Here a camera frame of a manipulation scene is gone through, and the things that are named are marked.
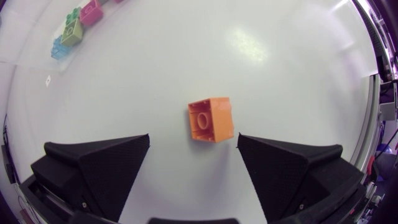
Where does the orange toy brick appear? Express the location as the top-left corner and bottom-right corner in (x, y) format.
(187, 96), (234, 144)

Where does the clear blue toy brick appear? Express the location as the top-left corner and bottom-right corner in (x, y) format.
(50, 34), (73, 60)

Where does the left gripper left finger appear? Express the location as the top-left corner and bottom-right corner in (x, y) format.
(30, 134), (150, 223)

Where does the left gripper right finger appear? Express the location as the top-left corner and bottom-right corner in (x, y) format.
(236, 133), (364, 223)

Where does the clear plastic container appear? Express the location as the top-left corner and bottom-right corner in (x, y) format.
(0, 0), (137, 73)

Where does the pink toy brick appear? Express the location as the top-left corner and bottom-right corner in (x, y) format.
(79, 0), (104, 27)

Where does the olive green toy brick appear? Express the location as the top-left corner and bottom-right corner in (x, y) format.
(60, 26), (84, 48)

